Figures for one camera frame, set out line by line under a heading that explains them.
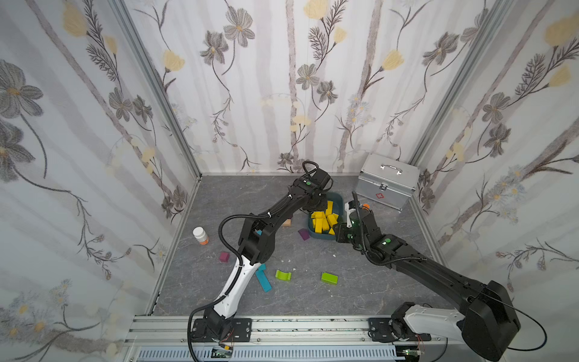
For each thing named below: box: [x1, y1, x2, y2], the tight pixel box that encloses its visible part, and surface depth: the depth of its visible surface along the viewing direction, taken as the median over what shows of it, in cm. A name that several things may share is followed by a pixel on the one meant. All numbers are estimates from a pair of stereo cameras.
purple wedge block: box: [297, 228, 310, 241], surface depth 100 cm
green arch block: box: [275, 269, 292, 282], surface depth 86 cm
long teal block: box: [254, 263, 273, 293], surface depth 85 cm
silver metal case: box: [355, 153, 420, 212], surface depth 104 cm
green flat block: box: [321, 271, 339, 286], surface depth 86 cm
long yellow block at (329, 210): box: [324, 200, 334, 216], surface depth 107 cm
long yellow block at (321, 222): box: [311, 211, 330, 234], surface depth 99 cm
